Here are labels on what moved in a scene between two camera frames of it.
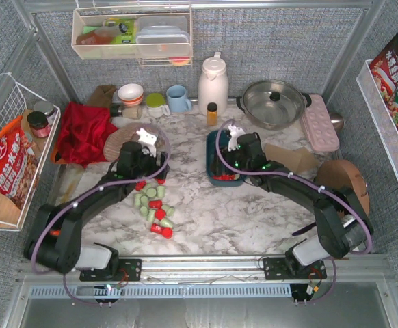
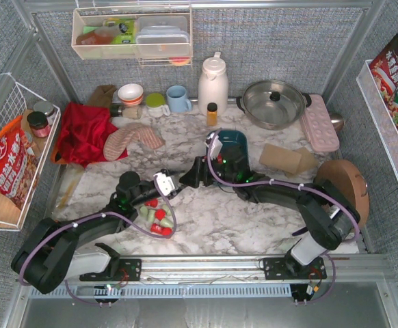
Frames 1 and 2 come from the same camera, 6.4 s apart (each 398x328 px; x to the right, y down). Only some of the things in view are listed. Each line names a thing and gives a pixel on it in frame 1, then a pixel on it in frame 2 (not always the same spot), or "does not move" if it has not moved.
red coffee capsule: [156, 227] does not move
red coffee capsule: [160, 214] does not move
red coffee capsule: [167, 233] does not move
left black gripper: [158, 165] to [150, 193]
